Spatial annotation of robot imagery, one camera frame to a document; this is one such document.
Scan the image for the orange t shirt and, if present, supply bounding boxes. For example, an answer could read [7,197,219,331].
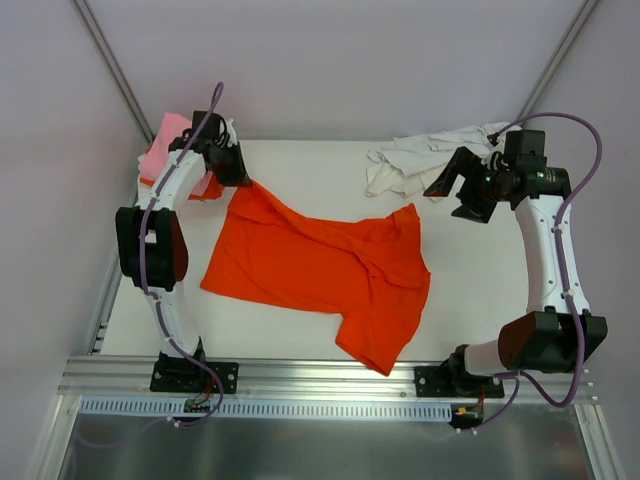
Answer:
[137,149,224,201]
[200,183,431,376]

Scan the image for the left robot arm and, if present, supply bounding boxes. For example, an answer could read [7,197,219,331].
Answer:
[115,110,252,391]

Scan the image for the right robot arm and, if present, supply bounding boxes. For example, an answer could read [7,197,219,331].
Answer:
[424,130,608,397]

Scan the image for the folded orange t shirt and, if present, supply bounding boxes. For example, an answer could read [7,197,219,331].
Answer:
[137,149,224,201]

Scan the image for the crumpled white t shirt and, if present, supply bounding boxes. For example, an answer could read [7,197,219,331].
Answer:
[364,122,507,198]

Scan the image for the folded pink t shirt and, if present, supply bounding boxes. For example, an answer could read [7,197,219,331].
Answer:
[139,111,209,199]

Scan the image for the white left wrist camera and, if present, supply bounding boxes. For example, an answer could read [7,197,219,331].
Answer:
[218,117,238,148]

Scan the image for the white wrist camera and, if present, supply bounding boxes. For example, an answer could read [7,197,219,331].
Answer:
[218,117,238,148]
[481,145,507,172]

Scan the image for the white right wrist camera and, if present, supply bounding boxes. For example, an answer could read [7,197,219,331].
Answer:
[481,145,507,172]

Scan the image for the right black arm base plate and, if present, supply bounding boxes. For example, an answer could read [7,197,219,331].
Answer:
[413,362,505,399]

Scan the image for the right corner frame post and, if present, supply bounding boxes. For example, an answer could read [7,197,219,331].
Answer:
[518,0,603,118]

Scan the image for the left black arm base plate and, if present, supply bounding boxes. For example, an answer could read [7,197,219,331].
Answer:
[149,354,239,395]

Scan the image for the white slotted cable duct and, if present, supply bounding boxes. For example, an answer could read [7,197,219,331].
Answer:
[79,396,453,423]

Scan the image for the aluminium mounting rail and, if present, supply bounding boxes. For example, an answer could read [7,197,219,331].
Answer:
[56,354,599,405]

